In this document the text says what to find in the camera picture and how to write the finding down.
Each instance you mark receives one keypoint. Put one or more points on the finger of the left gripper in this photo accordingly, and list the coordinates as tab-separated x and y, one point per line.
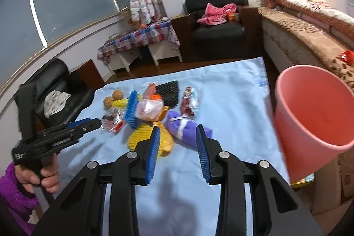
94	124
79	124

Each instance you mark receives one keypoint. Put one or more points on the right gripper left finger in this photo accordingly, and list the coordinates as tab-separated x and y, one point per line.
79	208

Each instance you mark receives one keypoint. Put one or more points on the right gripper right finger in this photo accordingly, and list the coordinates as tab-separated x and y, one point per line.
276	208

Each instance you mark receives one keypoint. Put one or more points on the yellow plastic snack wrapper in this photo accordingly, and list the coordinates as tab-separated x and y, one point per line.
122	103

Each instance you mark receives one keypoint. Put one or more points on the black foam fruit net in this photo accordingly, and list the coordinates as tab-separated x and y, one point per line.
169	92

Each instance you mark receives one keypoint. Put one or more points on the purple sleeve forearm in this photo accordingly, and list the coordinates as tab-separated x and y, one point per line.
16	205

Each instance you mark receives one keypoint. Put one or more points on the pink plastic trash bucket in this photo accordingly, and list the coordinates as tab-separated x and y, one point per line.
313	117

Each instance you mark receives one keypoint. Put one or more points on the person's left hand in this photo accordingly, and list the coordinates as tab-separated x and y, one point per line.
50	177

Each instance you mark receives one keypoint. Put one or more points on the white cloth on armchair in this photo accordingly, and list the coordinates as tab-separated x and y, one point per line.
55	102

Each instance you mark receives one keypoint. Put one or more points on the yellow box under bucket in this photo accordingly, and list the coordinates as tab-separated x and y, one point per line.
304	181

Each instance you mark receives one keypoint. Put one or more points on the clear red printed wrapper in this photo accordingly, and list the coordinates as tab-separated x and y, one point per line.
113	120

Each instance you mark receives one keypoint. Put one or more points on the walnut near table edge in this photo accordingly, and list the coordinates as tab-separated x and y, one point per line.
108	101

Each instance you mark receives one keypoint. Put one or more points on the black leather armchair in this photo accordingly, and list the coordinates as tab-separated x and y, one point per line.
218	30
55	75

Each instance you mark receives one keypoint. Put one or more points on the white orange plastic bag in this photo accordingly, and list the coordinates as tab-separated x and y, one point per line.
151	105

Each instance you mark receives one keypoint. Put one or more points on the orange peel half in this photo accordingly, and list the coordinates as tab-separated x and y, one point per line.
161	115

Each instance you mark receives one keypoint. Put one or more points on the light blue table cloth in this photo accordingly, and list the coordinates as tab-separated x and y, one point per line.
235	103

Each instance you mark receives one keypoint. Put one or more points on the checkered cloth side table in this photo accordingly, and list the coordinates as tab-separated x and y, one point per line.
160	38

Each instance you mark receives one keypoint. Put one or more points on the crumpled red white wrapper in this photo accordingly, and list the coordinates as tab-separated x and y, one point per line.
190	103

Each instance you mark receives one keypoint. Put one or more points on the hanging pastel puffer jacket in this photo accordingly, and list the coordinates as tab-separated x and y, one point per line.
144	11

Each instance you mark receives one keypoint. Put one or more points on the red snack bag on bed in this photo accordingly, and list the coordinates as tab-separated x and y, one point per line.
347	57

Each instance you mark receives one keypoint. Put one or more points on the pink clothing on armchair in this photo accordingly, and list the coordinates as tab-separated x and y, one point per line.
216	16

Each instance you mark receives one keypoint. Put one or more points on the small orange box on armchair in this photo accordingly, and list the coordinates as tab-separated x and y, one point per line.
233	17

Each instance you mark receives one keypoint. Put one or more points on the rolled polka dot quilt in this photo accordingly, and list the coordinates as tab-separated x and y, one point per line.
333	17

